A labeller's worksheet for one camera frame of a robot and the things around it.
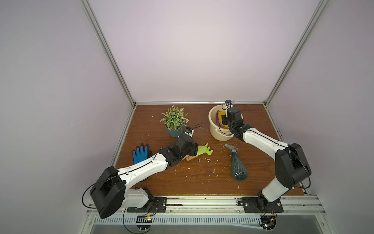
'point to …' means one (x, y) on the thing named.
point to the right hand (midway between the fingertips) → (230, 108)
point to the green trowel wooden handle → (188, 157)
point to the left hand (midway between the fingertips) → (195, 142)
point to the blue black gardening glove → (141, 155)
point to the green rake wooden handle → (204, 149)
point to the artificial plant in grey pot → (175, 121)
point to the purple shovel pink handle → (217, 120)
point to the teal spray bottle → (239, 171)
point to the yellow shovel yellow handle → (220, 113)
